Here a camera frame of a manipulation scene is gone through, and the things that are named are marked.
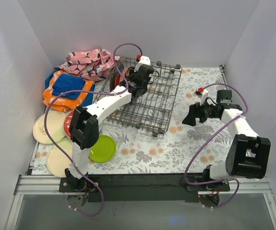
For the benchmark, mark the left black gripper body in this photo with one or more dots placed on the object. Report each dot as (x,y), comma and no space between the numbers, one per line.
(133,78)

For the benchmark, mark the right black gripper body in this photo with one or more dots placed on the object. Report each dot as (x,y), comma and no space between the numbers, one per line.
(197,112)

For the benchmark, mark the orange plate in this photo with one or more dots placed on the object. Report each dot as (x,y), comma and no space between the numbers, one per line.
(118,79)

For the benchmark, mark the dark blue plate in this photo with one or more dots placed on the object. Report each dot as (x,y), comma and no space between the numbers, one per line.
(112,74)

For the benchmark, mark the lime green plate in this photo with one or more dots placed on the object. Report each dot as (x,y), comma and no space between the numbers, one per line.
(103,150)

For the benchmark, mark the red teal flower plate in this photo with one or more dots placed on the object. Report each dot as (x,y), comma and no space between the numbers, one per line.
(67,123)

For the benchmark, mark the pink polka dot plate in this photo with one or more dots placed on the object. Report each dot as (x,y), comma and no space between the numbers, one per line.
(126,71)

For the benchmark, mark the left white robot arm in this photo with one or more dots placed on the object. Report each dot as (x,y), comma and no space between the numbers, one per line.
(86,121)

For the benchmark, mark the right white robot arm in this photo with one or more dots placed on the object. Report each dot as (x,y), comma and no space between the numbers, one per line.
(249,152)

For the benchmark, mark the floral tablecloth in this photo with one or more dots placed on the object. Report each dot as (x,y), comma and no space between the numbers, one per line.
(181,148)

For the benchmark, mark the pink patterned cloth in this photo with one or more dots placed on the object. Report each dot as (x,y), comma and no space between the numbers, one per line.
(93,65)

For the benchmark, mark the orange blue cloth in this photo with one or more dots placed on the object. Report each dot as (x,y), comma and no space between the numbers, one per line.
(70,88)

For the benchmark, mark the cream leaf plate far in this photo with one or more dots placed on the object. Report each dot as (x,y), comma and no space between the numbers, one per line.
(54,125)

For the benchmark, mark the cream leaf plate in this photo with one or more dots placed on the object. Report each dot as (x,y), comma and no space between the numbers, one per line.
(57,161)
(54,125)

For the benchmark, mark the cream leaf plate near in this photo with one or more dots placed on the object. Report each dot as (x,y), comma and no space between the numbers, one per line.
(57,161)

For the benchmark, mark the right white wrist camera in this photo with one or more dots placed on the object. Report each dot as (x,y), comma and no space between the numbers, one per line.
(202,94)

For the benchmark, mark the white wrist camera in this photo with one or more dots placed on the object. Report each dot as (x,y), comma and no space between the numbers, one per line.
(141,60)
(202,94)

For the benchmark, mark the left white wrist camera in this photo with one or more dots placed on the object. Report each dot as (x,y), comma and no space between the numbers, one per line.
(141,60)

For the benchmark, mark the grey wire dish rack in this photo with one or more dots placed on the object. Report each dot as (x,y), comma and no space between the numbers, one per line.
(152,111)

